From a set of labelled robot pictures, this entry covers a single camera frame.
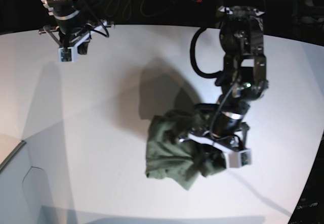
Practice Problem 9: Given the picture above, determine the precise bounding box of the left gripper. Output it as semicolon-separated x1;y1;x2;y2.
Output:
178;122;250;156

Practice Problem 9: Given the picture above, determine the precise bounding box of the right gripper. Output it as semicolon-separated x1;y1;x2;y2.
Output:
38;19;114;55

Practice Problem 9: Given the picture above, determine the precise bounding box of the green t-shirt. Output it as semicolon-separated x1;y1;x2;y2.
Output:
145;110;226;190

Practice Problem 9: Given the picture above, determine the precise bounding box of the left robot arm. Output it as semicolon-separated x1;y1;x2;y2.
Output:
189;0;268;152

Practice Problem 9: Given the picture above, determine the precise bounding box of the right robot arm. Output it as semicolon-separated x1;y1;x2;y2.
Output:
38;0;114;62

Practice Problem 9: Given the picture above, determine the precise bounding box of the grey cardboard box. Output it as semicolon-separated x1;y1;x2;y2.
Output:
0;140;76;224

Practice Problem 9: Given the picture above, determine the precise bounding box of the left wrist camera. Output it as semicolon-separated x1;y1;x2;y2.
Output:
228;149;252;168

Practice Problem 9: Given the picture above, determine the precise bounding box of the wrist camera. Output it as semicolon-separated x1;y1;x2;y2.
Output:
228;149;252;168
58;47;76;63

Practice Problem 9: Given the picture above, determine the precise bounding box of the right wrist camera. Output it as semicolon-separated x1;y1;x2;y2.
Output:
58;47;76;63

